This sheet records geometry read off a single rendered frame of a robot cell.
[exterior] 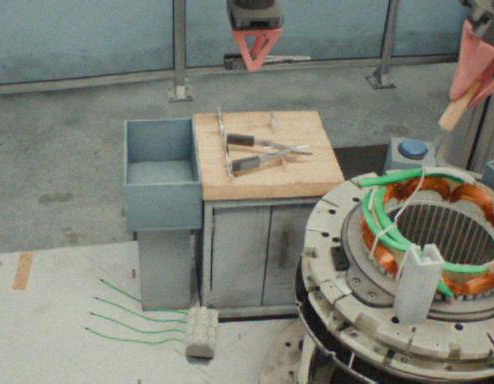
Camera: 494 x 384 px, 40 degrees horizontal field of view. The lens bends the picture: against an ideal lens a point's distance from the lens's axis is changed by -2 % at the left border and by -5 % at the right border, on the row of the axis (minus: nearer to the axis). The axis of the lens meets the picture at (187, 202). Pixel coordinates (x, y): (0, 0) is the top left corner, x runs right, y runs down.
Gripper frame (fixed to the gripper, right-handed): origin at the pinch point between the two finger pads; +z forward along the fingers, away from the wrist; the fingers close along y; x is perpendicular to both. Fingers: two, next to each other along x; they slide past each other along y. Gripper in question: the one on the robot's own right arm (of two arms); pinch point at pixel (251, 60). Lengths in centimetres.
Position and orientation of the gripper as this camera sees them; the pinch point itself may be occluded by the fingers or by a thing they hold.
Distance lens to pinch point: 101.0
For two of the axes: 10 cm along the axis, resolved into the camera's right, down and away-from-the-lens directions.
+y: 0.8, 6.4, -7.7
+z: 0.1, 7.7, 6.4
